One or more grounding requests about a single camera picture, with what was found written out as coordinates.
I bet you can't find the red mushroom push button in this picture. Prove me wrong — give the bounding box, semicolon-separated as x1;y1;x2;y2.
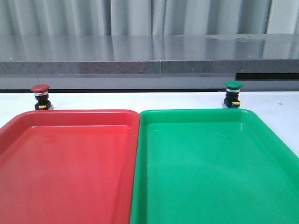
31;84;54;110

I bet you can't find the red plastic tray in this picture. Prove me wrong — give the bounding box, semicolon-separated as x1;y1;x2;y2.
0;110;140;224

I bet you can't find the grey pleated curtain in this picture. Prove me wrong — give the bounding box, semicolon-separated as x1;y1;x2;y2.
0;0;299;36

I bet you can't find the green plastic tray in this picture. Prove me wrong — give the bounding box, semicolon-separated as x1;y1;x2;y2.
130;109;299;224

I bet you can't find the grey stone counter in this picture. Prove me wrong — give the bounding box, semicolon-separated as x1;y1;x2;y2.
0;34;299;92

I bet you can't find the green mushroom push button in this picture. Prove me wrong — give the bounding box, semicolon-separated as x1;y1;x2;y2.
222;81;243;108

